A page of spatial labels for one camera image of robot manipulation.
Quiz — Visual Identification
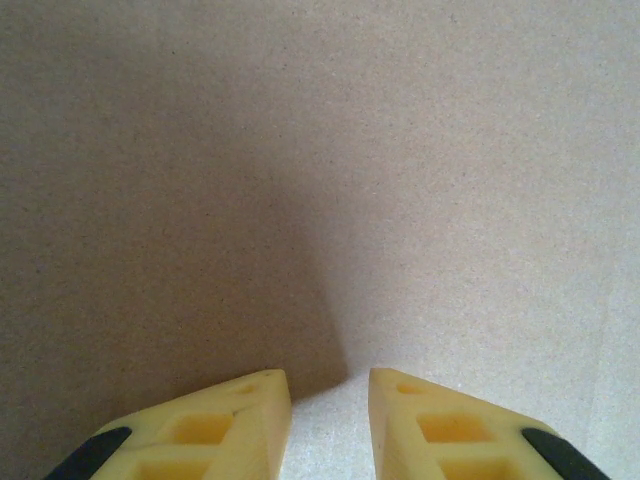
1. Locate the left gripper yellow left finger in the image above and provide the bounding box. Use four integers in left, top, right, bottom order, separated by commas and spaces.
47, 368, 293, 480

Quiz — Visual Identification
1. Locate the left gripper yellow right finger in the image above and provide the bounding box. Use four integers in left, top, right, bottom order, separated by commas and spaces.
368, 367, 612, 480

